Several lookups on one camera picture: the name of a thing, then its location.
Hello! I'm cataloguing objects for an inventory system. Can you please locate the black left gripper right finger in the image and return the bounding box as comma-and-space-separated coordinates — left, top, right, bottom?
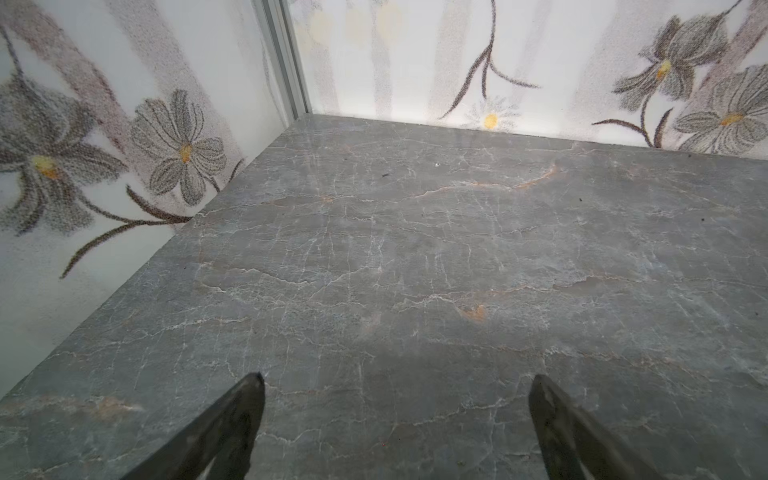
528, 374, 662, 480

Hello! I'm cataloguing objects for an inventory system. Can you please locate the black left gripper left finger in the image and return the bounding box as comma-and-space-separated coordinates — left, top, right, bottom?
124, 372, 266, 480

